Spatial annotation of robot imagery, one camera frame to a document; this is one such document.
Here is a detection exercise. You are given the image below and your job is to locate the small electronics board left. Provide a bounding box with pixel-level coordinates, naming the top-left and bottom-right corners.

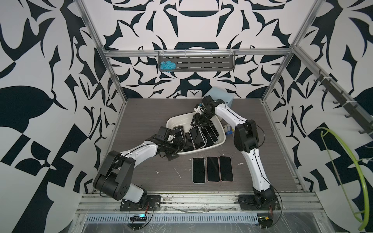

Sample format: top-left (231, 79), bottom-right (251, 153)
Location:
top-left (130, 214), bottom-right (147, 222)

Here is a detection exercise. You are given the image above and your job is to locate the grey slotted wall rack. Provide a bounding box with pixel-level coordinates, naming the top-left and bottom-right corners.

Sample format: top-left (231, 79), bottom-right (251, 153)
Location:
top-left (157, 50), bottom-right (236, 72)

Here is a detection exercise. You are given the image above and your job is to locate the dark wall hook rail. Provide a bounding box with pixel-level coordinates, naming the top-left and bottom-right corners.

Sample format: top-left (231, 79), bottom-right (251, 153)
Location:
top-left (314, 69), bottom-right (373, 138)

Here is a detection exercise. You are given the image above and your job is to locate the phone pale blue case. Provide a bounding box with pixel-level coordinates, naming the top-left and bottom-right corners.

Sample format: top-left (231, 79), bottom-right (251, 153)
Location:
top-left (201, 127), bottom-right (214, 148)

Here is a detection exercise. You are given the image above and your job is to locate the phone pink case in basin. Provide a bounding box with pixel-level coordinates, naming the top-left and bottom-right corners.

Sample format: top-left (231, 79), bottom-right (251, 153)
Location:
top-left (189, 126), bottom-right (206, 150)

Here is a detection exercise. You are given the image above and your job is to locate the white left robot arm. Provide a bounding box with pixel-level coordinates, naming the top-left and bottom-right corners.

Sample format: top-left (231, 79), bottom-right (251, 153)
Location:
top-left (93, 126), bottom-right (186, 204)

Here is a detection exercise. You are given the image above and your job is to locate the phone pink case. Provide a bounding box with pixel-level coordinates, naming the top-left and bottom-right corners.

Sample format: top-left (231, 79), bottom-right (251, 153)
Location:
top-left (219, 156), bottom-right (234, 182)
top-left (189, 126), bottom-right (206, 150)

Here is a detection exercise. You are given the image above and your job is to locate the light blue drawer cabinet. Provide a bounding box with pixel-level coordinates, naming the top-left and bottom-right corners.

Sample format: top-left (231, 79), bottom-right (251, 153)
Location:
top-left (205, 87), bottom-right (234, 107)

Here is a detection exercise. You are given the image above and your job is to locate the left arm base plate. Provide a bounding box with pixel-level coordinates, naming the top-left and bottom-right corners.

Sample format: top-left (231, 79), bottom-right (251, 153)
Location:
top-left (119, 195), bottom-right (161, 212)

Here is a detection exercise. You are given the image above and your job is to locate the green hose loop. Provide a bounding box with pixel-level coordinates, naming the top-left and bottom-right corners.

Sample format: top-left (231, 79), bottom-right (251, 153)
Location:
top-left (316, 126), bottom-right (371, 231)

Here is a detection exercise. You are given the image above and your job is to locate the phone blue case rear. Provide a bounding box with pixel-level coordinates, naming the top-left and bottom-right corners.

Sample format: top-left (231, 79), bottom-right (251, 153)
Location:
top-left (210, 124), bottom-right (220, 137)

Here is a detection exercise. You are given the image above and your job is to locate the phone cream case in basin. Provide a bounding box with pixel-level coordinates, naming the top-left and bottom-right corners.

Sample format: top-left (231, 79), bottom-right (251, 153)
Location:
top-left (173, 126), bottom-right (185, 142)

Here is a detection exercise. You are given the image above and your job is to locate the small electronics board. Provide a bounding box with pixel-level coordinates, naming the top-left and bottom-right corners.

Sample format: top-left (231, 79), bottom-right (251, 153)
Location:
top-left (258, 216), bottom-right (273, 229)
top-left (130, 214), bottom-right (147, 222)

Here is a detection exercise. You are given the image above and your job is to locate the phone dark case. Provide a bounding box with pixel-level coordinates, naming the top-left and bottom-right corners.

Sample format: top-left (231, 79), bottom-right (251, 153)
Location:
top-left (207, 157), bottom-right (220, 182)

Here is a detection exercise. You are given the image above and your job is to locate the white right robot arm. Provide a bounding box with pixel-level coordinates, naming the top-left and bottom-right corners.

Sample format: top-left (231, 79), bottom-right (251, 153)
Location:
top-left (191, 96), bottom-right (278, 207)

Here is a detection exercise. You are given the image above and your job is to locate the blue crumpled cloth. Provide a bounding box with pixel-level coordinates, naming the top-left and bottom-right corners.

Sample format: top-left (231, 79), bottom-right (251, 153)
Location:
top-left (159, 60), bottom-right (177, 72)

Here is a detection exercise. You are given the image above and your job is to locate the white storage basin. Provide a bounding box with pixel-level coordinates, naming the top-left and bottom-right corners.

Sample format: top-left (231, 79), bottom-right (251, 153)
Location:
top-left (166, 113), bottom-right (226, 155)

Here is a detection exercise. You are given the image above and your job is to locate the phone grey case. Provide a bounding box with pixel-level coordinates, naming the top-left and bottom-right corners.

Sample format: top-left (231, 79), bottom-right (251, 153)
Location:
top-left (192, 157), bottom-right (206, 183)

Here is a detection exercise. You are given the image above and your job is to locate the small electronics board right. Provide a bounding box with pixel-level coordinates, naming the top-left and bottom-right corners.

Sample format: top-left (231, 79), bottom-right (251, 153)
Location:
top-left (258, 216), bottom-right (273, 229)

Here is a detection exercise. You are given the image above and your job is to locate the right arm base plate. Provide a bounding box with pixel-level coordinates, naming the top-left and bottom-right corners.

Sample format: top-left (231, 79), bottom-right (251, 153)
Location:
top-left (237, 194), bottom-right (282, 211)

